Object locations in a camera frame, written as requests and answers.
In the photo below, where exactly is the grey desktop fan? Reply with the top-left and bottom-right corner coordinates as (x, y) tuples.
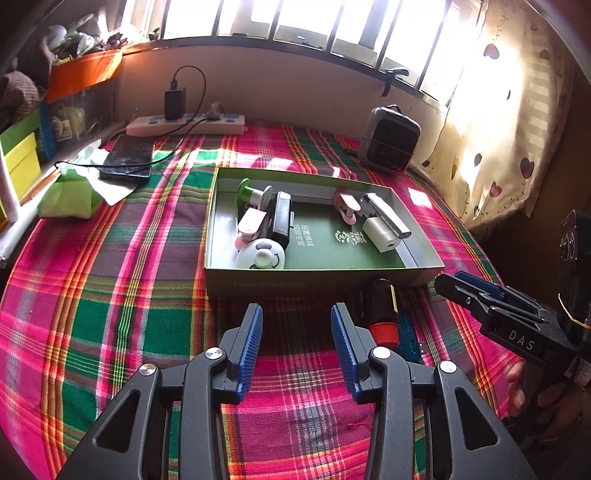
(359, 105), (422, 174)

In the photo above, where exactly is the orange plastic bin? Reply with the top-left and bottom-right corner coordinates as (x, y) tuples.
(46, 50), (124, 103)

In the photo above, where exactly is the window grille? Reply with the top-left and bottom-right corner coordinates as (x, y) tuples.
(124, 0), (467, 102)

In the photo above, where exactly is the white charger adapter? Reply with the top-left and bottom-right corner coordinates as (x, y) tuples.
(361, 217), (400, 253)

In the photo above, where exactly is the clear plastic storage box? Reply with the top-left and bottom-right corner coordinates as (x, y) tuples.
(48, 85), (116, 144)

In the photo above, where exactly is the cream curtain with hearts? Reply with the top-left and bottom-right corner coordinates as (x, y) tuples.
(425, 0), (578, 232)

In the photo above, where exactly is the black charger plug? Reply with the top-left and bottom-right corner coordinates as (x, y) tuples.
(165, 87), (188, 121)

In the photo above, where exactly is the green and white spool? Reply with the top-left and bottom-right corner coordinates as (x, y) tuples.
(236, 178), (273, 217)

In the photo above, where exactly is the white power strip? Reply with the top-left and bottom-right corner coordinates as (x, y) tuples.
(126, 113), (246, 136)

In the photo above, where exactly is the pink plastic clip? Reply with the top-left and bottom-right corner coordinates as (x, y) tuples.
(333, 191), (363, 225)
(235, 208), (269, 250)

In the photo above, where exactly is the person's right hand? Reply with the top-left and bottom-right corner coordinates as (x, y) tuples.
(505, 360), (591, 425)

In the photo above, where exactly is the blue plastic item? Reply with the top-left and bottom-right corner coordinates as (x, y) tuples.
(394, 305), (428, 363)

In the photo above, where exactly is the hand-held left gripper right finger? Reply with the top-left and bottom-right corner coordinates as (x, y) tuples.
(330, 302), (539, 480)

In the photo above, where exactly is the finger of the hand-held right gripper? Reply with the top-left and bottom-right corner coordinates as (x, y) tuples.
(434, 274), (546, 332)
(455, 271), (559, 318)

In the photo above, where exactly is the black smartphone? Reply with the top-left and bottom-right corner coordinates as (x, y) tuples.
(99, 134), (155, 180)

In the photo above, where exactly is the blue flat box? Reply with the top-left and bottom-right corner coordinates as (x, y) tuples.
(38, 99), (58, 162)

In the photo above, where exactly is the black rectangular gadget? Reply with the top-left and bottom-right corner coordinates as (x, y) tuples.
(269, 191), (294, 252)

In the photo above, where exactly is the round black and white gadget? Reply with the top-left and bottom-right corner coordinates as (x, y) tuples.
(235, 240), (286, 271)

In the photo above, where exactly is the brown bottle with red cap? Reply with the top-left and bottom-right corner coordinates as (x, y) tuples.
(355, 277), (402, 347)

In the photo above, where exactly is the black window hook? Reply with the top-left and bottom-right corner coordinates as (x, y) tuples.
(381, 67), (409, 97)

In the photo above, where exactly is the green cardboard box tray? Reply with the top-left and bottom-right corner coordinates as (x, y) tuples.
(203, 166), (445, 298)

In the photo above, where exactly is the yellow and green box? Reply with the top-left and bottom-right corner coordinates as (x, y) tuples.
(0, 108), (44, 199)

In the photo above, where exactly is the brown patterned cloth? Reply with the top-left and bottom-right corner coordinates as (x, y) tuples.
(0, 69), (47, 125)

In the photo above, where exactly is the green tissue pack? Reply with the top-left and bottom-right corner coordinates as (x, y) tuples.
(37, 141), (134, 219)

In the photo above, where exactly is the white ledge board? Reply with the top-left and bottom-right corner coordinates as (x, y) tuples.
(0, 134), (112, 266)

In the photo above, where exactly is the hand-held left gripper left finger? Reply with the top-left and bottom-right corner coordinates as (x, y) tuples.
(55, 302), (264, 480)

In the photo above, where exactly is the silver and black bar tool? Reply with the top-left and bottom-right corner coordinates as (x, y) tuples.
(362, 193), (411, 241)

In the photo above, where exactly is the white tube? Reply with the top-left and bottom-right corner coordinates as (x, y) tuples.
(0, 161), (21, 222)

